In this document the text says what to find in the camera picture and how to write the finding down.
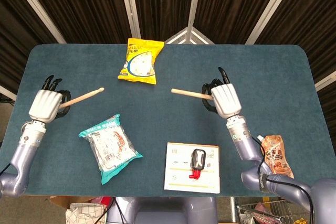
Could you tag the grey robot torso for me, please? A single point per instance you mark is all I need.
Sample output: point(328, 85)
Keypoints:
point(162, 211)

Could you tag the white orange product box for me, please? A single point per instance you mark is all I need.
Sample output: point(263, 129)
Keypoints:
point(178, 171)

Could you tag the teal velvet table cloth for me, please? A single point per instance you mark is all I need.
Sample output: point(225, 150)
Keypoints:
point(170, 119)

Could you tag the red package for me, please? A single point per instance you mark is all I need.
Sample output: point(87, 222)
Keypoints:
point(103, 200)

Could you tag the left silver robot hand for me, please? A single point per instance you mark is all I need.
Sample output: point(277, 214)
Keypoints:
point(44, 103)

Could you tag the dark folding screen white frame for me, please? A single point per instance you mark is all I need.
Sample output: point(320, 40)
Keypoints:
point(92, 3)

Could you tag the teal shrimp snack package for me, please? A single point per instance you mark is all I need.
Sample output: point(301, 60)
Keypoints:
point(110, 148)

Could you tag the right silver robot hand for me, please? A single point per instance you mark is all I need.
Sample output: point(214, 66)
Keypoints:
point(227, 100)

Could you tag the brown cardboard box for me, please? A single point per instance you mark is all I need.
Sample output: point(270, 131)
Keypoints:
point(63, 201)

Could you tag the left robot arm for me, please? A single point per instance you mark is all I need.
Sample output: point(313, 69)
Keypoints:
point(23, 150)

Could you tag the brown spouted sauce pouch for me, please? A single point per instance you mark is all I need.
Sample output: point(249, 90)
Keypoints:
point(275, 155)

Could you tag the white checked cloth bag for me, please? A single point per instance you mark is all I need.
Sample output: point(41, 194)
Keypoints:
point(84, 213)

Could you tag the wooden drumstick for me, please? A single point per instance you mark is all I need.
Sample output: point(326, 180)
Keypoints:
point(189, 93)
point(84, 97)

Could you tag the yellow snack bag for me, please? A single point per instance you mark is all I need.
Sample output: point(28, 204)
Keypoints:
point(139, 64)

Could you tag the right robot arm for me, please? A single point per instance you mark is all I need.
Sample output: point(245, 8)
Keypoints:
point(244, 142)

